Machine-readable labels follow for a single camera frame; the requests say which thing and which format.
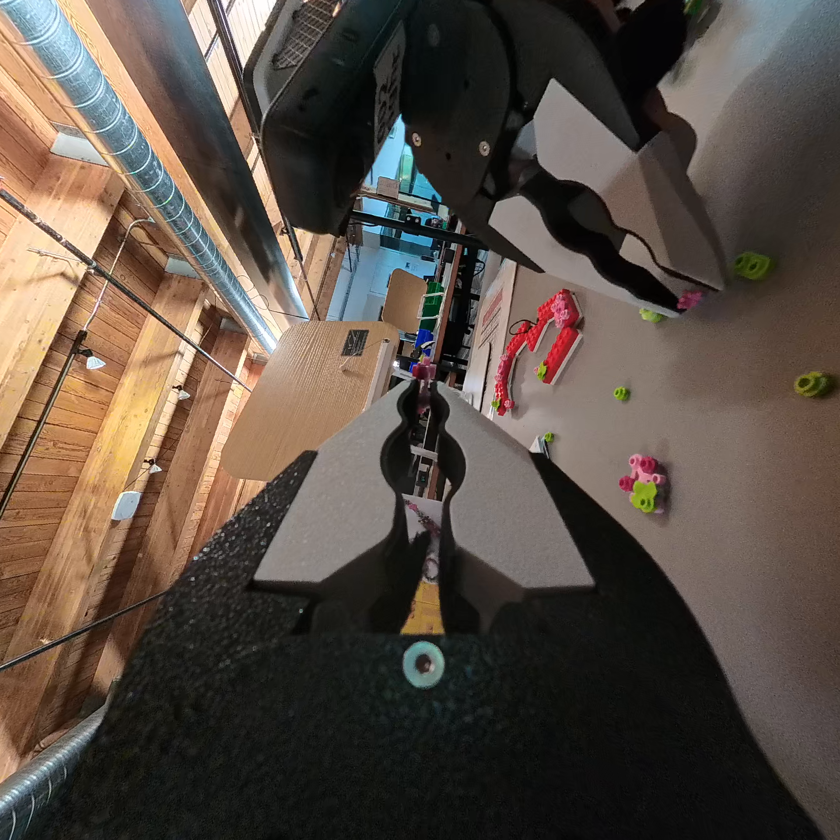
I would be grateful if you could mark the white printed sheet red stripes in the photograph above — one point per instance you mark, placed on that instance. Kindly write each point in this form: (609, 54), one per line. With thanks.
(492, 321)

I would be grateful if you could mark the two-lobed green lego piece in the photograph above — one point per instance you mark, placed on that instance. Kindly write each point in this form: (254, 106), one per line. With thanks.
(753, 265)

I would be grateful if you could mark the light wooden chair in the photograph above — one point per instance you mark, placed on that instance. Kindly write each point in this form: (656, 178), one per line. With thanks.
(403, 298)
(308, 400)

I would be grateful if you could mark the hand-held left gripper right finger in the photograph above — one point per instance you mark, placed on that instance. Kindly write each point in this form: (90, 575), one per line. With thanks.
(518, 518)

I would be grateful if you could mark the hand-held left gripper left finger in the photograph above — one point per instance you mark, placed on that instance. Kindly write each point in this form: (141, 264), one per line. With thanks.
(328, 512)

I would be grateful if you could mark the silver ribbed air duct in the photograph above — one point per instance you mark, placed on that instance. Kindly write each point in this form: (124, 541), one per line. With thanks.
(46, 781)
(131, 138)

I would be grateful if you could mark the thin black pole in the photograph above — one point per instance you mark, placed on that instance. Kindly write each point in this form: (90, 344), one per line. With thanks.
(131, 289)

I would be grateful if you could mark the black metal bar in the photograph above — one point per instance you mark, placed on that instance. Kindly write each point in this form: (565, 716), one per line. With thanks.
(420, 229)

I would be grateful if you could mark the grey steel beam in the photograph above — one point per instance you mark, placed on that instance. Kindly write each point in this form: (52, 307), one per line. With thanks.
(216, 151)

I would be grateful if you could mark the small white lego piece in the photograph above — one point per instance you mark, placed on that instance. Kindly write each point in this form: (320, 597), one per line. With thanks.
(538, 446)

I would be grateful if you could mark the pink and green lego cluster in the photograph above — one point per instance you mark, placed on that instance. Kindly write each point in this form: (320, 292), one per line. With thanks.
(643, 485)

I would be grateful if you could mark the pink and yellow printed booklet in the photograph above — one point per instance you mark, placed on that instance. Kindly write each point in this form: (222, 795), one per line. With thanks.
(430, 564)

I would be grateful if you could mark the red and white lego assembly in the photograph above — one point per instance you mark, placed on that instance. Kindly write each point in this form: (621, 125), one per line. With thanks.
(558, 348)

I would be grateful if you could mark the white wall box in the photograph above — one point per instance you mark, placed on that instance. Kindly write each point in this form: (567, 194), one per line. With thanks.
(126, 505)

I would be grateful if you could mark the small pink lego flower piece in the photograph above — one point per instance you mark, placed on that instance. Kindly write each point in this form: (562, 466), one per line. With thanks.
(689, 300)
(423, 371)

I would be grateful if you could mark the green storage bin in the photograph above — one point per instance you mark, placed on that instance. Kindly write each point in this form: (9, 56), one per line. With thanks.
(435, 302)

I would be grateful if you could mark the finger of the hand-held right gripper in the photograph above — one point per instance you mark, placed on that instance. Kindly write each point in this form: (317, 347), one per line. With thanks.
(669, 197)
(525, 229)

